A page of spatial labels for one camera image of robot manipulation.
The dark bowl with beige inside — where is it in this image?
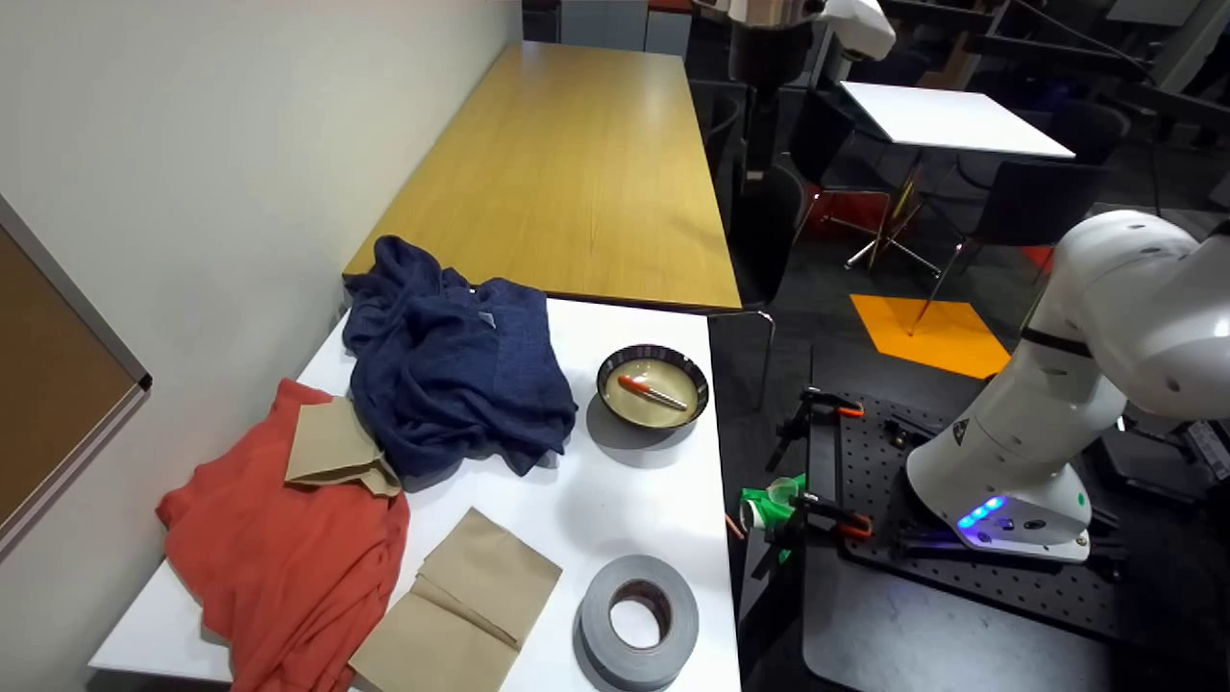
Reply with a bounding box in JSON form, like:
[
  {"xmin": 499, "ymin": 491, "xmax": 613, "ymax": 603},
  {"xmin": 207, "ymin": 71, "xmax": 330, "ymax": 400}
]
[{"xmin": 591, "ymin": 342, "xmax": 714, "ymax": 439}]

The corkboard with metal frame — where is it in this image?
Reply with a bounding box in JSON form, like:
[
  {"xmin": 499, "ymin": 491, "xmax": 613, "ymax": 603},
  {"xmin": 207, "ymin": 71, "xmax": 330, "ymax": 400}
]
[{"xmin": 0, "ymin": 192, "xmax": 153, "ymax": 563}]

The green clamp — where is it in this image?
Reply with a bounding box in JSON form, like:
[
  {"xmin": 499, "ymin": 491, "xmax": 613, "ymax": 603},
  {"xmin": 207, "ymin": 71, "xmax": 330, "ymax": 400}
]
[{"xmin": 738, "ymin": 473, "xmax": 814, "ymax": 533}]

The orange red cloth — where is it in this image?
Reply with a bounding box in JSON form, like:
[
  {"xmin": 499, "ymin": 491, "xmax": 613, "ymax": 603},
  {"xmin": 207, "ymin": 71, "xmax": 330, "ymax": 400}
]
[{"xmin": 153, "ymin": 377, "xmax": 417, "ymax": 692}]

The orange pen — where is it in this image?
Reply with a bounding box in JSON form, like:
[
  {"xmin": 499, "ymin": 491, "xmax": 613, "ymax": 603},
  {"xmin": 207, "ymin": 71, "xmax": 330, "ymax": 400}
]
[{"xmin": 617, "ymin": 371, "xmax": 694, "ymax": 414}]

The black clamp with orange handle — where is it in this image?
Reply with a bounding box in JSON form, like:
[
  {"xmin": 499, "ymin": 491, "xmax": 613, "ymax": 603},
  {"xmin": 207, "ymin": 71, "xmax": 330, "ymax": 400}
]
[
  {"xmin": 790, "ymin": 491, "xmax": 881, "ymax": 549},
  {"xmin": 765, "ymin": 383, "xmax": 869, "ymax": 478}
]

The small white table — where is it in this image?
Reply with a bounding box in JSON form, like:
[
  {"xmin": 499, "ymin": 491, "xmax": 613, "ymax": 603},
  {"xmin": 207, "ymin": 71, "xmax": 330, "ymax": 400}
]
[{"xmin": 837, "ymin": 76, "xmax": 1082, "ymax": 282}]

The navy blue cloth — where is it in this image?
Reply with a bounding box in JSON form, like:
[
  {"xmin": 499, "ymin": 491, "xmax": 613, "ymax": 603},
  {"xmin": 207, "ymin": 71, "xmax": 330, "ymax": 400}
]
[{"xmin": 337, "ymin": 233, "xmax": 579, "ymax": 491}]

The long yellow wooden table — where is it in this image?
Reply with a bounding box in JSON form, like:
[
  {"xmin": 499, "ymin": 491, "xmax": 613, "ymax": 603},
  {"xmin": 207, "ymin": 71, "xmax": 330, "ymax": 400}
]
[{"xmin": 342, "ymin": 40, "xmax": 745, "ymax": 314}]

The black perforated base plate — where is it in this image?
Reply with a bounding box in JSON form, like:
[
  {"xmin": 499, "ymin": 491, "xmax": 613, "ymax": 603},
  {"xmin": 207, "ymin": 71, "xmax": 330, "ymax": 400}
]
[{"xmin": 819, "ymin": 394, "xmax": 1230, "ymax": 669}]

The grey duct tape roll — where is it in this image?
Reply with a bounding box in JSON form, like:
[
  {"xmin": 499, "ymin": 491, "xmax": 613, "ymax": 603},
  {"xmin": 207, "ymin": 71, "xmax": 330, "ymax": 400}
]
[{"xmin": 572, "ymin": 554, "xmax": 702, "ymax": 692}]

